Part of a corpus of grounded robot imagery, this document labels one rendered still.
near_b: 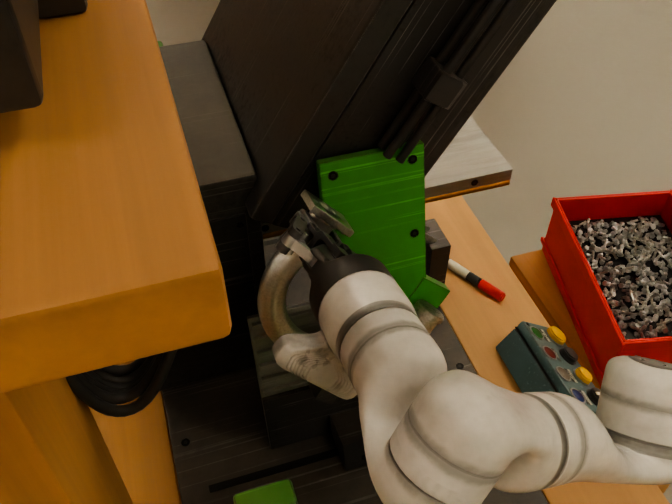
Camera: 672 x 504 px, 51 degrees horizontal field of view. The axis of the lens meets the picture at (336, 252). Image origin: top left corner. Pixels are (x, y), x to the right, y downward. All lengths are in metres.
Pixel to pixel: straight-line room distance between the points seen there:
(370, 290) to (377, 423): 0.11
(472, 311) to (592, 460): 0.54
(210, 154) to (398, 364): 0.38
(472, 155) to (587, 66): 2.58
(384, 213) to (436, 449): 0.38
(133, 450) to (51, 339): 0.73
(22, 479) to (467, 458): 0.28
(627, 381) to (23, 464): 0.50
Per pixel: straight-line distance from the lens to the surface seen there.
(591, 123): 3.15
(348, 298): 0.55
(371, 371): 0.50
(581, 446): 0.55
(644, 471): 0.69
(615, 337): 1.09
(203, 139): 0.81
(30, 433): 0.47
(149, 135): 0.31
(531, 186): 2.75
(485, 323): 1.07
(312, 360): 0.59
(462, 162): 0.96
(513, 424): 0.45
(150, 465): 0.97
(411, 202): 0.77
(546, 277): 1.29
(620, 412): 0.71
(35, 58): 0.31
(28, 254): 0.27
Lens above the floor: 1.72
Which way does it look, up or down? 46 degrees down
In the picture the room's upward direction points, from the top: straight up
